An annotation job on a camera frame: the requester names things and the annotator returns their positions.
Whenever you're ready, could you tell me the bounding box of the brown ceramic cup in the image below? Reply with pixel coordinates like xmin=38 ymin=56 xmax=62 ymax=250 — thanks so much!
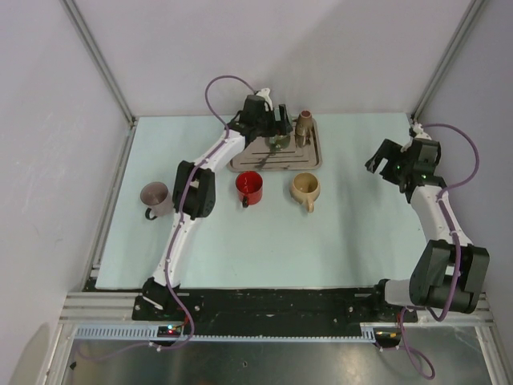
xmin=295 ymin=110 xmax=313 ymax=148

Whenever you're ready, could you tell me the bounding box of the mauve ceramic cup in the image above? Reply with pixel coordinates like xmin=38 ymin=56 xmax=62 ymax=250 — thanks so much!
xmin=139 ymin=181 xmax=174 ymax=221

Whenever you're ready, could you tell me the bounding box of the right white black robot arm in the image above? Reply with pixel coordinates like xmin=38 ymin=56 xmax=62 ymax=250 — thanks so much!
xmin=366 ymin=138 xmax=490 ymax=322

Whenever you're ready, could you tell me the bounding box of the red ceramic mug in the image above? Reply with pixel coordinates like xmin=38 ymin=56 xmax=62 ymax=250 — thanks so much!
xmin=235 ymin=171 xmax=263 ymax=209

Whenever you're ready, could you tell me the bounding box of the metal serving tray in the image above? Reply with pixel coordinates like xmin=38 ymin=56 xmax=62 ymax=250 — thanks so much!
xmin=228 ymin=120 xmax=322 ymax=172

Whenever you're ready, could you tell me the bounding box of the right aluminium frame post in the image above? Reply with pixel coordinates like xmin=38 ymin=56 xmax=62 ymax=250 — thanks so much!
xmin=410 ymin=0 xmax=489 ymax=121

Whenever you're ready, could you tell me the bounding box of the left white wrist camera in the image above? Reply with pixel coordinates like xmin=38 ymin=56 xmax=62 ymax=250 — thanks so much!
xmin=255 ymin=87 xmax=273 ymax=111

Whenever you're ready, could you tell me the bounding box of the left aluminium frame post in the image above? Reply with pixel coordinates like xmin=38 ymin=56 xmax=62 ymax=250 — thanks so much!
xmin=60 ymin=0 xmax=135 ymax=128

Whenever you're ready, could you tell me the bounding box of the grey slotted cable duct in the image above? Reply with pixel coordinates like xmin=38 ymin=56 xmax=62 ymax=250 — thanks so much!
xmin=74 ymin=324 xmax=376 ymax=343

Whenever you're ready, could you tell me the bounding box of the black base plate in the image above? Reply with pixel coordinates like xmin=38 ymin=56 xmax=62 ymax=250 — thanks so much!
xmin=132 ymin=287 xmax=401 ymax=337

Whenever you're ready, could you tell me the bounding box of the aluminium frame post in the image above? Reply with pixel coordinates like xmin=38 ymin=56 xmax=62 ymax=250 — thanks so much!
xmin=410 ymin=0 xmax=489 ymax=121
xmin=60 ymin=0 xmax=135 ymax=128

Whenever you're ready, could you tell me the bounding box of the green ceramic mug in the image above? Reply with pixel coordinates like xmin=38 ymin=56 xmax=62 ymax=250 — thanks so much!
xmin=265 ymin=136 xmax=291 ymax=152

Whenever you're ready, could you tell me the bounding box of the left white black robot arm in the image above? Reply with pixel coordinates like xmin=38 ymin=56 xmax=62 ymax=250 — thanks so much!
xmin=142 ymin=87 xmax=292 ymax=320

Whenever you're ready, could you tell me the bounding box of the beige ceramic mug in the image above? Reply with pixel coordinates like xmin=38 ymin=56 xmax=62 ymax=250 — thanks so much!
xmin=289 ymin=172 xmax=321 ymax=213

